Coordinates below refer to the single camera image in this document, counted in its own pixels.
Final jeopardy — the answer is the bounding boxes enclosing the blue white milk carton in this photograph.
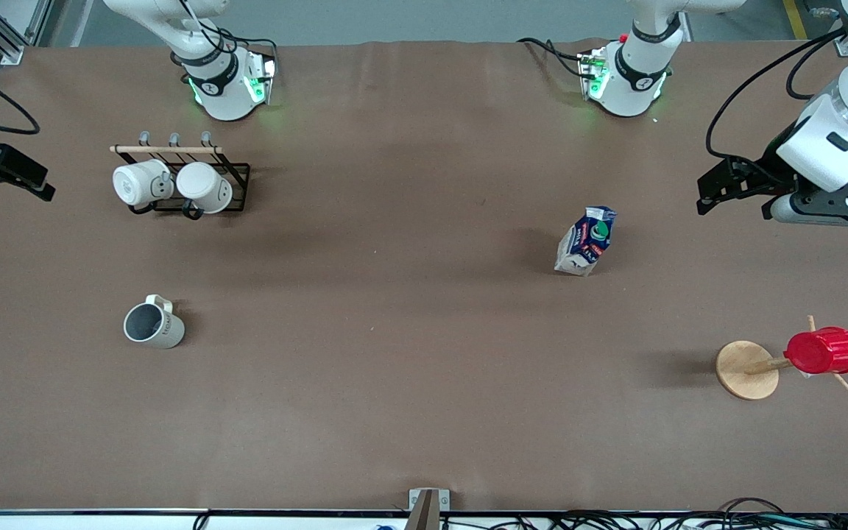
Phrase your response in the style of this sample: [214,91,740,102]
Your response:
[554,206,618,278]

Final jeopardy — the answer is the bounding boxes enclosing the white mug with printed text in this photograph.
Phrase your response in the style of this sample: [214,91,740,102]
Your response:
[124,294,186,350]

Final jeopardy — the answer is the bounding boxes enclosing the red ribbed plastic cup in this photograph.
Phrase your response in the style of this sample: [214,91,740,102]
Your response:
[785,327,848,375]

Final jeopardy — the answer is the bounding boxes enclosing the white ceramic mug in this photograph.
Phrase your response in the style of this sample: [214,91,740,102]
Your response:
[176,162,234,215]
[113,159,174,208]

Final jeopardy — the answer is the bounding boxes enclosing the wooden mug tree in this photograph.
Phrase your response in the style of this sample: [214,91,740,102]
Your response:
[715,315,848,401]

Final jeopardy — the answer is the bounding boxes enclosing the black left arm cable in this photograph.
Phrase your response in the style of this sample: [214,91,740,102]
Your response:
[705,26,848,160]

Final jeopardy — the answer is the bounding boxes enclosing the black wire mug rack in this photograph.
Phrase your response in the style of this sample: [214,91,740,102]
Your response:
[110,131,251,220]

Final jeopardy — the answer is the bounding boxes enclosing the black left base cable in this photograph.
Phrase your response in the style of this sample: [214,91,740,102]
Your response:
[517,37,588,79]

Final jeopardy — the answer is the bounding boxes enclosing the black base cable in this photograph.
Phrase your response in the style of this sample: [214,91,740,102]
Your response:
[180,0,279,61]
[517,37,588,79]

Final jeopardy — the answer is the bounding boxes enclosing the black right base cable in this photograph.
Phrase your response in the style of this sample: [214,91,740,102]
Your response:
[180,0,279,61]

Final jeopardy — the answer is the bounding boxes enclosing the black cable bundle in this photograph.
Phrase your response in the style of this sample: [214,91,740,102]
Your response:
[542,498,848,530]

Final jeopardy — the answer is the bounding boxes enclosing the metal table edge bracket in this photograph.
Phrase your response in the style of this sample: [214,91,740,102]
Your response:
[404,488,451,530]

